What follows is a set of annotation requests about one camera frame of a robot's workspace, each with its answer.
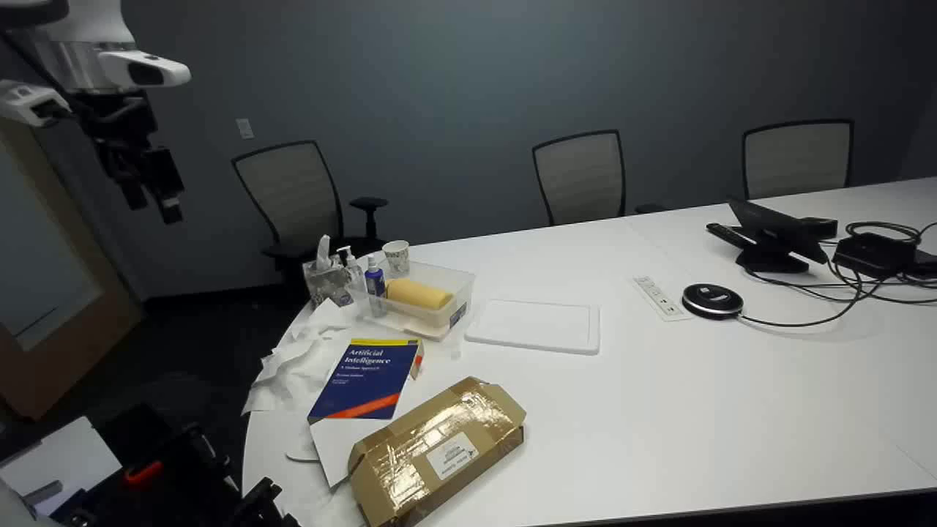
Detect wooden door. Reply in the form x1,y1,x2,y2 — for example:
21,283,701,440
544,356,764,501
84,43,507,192
0,125,146,422

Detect clear plastic container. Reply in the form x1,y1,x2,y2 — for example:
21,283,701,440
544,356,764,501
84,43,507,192
355,258,478,342

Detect small blue spray bottle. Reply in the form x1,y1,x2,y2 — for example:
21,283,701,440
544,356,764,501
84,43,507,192
364,255,390,320

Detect white napkin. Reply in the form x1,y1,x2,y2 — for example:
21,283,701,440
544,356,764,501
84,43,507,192
239,330,341,415

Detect white paper sheet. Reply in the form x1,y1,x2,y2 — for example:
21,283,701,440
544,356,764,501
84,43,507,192
0,413,127,522

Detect black conference phone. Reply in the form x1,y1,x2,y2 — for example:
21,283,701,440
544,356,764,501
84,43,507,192
705,198,840,274

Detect white remote control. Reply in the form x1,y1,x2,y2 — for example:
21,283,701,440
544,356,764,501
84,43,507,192
629,274,692,325

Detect round black speaker puck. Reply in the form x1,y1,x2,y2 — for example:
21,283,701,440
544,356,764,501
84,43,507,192
680,280,748,322

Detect clear plastic cup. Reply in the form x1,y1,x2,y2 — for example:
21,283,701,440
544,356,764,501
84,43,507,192
282,299,349,346

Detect mesh back office chair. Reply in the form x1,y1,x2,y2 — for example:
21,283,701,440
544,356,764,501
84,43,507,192
742,116,857,201
232,137,392,287
531,125,629,229

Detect black breadboard plate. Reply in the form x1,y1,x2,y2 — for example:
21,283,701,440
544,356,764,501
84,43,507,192
48,399,247,527

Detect grey tissue box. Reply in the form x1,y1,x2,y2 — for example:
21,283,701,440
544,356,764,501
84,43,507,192
302,230,361,309

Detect white cup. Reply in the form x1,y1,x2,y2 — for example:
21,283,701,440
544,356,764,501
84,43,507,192
380,238,415,280

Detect yellow sponge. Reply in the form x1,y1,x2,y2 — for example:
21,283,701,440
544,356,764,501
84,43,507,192
384,274,458,312

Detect blue book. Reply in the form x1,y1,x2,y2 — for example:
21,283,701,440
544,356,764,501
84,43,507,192
307,336,422,423

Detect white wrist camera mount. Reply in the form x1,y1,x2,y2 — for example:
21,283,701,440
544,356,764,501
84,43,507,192
0,78,74,129

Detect white paper envelope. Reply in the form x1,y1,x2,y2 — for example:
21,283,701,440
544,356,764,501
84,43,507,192
305,388,412,492

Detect black power adapter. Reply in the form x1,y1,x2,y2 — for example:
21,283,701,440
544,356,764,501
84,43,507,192
835,230,919,280

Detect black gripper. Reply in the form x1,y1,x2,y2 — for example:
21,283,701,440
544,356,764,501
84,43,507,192
71,91,187,229

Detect black cables and devices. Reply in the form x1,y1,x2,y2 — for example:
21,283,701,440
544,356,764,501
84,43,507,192
734,217,937,330

